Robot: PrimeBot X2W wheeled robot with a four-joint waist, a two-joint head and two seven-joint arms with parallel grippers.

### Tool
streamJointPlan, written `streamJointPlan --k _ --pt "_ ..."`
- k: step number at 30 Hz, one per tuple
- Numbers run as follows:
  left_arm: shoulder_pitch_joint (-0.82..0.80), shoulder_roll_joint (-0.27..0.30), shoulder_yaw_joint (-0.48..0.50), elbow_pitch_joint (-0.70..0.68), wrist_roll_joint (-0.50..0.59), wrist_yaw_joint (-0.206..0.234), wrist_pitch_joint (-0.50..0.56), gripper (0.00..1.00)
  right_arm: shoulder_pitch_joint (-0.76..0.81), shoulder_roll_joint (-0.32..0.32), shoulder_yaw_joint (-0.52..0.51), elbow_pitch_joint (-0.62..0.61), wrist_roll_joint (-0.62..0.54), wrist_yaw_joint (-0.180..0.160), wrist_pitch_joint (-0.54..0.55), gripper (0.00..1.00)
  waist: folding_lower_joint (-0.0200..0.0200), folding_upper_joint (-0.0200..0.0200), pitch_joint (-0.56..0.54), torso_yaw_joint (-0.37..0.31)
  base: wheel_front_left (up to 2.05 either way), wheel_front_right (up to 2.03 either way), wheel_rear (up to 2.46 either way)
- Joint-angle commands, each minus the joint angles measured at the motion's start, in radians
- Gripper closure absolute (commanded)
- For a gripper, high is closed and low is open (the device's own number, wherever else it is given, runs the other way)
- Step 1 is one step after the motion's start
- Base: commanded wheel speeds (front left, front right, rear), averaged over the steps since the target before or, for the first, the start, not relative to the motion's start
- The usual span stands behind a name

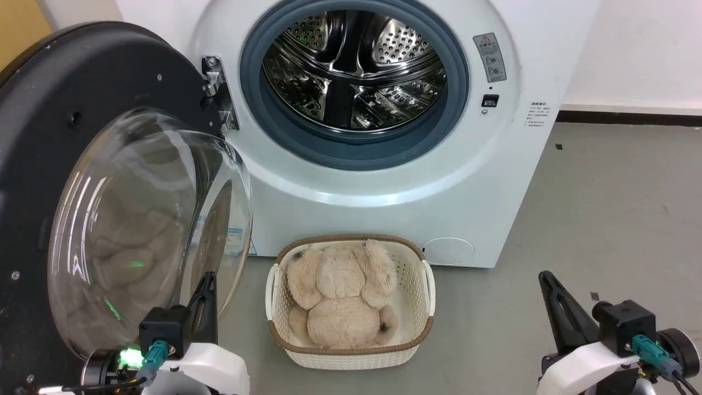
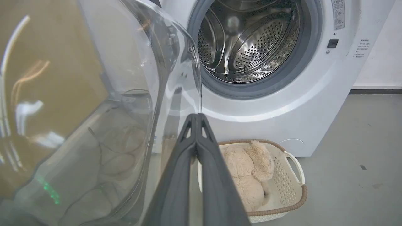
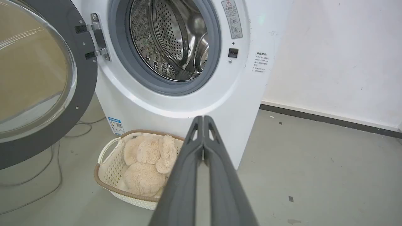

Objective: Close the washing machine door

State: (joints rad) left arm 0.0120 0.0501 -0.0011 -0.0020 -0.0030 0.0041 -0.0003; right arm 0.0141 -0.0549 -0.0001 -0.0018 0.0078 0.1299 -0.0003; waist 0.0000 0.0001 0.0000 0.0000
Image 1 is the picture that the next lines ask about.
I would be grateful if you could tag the grey warning sticker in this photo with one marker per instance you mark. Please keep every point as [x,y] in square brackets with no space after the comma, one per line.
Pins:
[490,57]

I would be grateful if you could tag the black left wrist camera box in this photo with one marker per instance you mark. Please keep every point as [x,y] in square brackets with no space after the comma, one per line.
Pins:
[163,329]

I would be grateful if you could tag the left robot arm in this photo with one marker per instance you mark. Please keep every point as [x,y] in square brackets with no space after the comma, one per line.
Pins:
[101,370]

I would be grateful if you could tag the yellow wooden panel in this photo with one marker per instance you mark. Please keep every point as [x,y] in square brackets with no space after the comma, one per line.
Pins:
[19,27]

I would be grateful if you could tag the black wall baseboard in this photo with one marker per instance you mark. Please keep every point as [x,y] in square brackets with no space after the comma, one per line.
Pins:
[630,118]

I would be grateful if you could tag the beige plush toy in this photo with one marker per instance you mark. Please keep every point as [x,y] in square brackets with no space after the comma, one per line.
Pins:
[340,296]

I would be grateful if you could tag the black door latch slot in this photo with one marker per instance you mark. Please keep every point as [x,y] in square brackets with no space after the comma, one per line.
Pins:
[490,100]

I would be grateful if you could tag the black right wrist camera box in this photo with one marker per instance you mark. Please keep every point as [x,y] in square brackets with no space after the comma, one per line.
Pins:
[625,323]

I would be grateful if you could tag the white laundry basket brown rim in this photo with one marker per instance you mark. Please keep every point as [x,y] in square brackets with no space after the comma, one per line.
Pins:
[414,285]

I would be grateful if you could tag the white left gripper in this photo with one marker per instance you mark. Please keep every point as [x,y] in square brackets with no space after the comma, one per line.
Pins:
[211,367]

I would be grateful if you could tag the white front-load washing machine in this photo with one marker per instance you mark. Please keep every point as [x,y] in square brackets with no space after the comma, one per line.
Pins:
[384,186]

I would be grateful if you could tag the stainless steel washer drum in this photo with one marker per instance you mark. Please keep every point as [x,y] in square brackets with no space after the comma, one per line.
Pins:
[356,66]

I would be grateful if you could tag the blue white energy label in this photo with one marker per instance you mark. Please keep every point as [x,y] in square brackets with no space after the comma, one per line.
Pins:
[237,241]

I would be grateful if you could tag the small text label sticker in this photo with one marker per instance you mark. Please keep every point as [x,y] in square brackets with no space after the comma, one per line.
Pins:
[536,114]

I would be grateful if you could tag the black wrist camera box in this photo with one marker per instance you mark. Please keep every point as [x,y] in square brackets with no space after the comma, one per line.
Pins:
[625,323]
[163,329]

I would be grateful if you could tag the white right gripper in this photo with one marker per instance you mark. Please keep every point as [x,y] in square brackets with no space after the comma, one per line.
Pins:
[581,370]

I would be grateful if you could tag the metal door hinge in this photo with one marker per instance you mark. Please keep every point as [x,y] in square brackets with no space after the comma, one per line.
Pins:
[218,93]

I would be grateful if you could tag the clear glass door bowl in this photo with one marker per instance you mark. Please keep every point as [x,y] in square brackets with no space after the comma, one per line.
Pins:
[137,219]

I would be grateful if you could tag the black round washer door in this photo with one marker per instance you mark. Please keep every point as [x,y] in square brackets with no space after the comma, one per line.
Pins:
[49,109]

